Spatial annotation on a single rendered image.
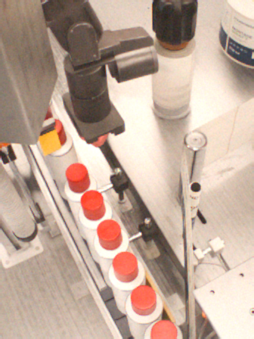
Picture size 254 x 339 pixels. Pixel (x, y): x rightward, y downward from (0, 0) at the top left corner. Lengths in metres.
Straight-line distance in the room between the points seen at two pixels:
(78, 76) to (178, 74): 0.31
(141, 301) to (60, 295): 0.31
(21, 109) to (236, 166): 0.59
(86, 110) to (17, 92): 0.28
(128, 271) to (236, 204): 0.35
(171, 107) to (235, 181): 0.20
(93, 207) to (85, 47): 0.22
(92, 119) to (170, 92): 0.27
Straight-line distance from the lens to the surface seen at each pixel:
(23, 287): 0.85
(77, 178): 0.62
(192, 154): 0.68
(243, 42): 1.03
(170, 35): 0.77
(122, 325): 0.75
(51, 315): 0.82
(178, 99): 0.89
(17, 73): 0.35
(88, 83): 0.58
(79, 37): 0.53
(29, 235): 0.58
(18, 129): 0.39
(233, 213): 0.83
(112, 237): 0.57
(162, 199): 0.83
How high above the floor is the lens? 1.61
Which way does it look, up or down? 58 degrees down
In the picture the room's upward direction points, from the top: 5 degrees counter-clockwise
